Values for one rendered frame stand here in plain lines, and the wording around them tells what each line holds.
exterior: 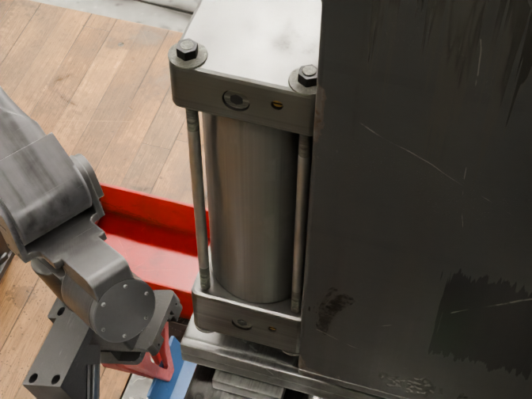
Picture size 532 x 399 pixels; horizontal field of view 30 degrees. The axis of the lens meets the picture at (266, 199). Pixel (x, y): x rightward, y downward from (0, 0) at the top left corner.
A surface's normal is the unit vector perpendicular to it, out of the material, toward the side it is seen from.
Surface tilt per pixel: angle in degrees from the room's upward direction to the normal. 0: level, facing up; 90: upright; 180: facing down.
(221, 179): 90
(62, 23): 0
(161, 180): 0
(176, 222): 90
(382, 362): 90
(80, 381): 65
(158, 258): 0
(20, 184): 22
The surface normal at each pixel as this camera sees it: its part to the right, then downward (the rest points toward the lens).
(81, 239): -0.22, -0.80
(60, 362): -0.40, -0.66
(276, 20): 0.00, -0.62
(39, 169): 0.25, -0.33
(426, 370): -0.29, 0.75
